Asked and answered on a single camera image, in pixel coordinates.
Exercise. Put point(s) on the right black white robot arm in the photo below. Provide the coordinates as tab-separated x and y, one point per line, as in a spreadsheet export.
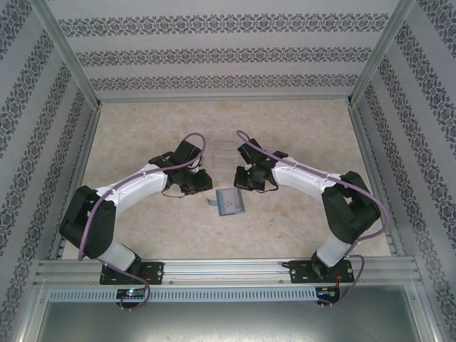
303	181

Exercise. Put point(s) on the grey metal sheet panel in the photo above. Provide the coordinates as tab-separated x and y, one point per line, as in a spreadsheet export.
228	324

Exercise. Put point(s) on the right controller circuit board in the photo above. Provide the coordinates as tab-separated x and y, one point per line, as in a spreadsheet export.
327	292

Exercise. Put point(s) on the teal card holder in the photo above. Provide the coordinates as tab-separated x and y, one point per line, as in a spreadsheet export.
231	214

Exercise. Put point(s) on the clear plastic tray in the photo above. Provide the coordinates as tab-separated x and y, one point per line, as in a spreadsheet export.
225	155

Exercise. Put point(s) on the aluminium table side rail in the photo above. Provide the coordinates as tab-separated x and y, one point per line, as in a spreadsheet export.
83	156
367	149

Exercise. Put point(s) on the aluminium mounting rail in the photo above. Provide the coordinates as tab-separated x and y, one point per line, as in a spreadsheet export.
228	272

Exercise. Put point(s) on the aluminium frame post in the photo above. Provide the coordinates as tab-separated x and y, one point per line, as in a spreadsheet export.
71	60
381	53

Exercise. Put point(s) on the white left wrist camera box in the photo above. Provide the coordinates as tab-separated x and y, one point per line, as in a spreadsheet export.
195	167

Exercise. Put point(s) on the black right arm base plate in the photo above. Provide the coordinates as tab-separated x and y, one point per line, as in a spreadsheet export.
301	272

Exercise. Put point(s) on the left controller circuit board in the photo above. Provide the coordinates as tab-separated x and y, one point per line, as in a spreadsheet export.
132	293

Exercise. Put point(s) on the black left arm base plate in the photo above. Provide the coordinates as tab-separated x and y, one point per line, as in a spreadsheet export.
156	272

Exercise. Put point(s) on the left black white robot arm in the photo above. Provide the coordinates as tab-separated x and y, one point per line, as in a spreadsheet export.
149	185

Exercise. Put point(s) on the controller circuit board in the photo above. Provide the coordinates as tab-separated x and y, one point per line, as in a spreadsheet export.
327	292
132	293

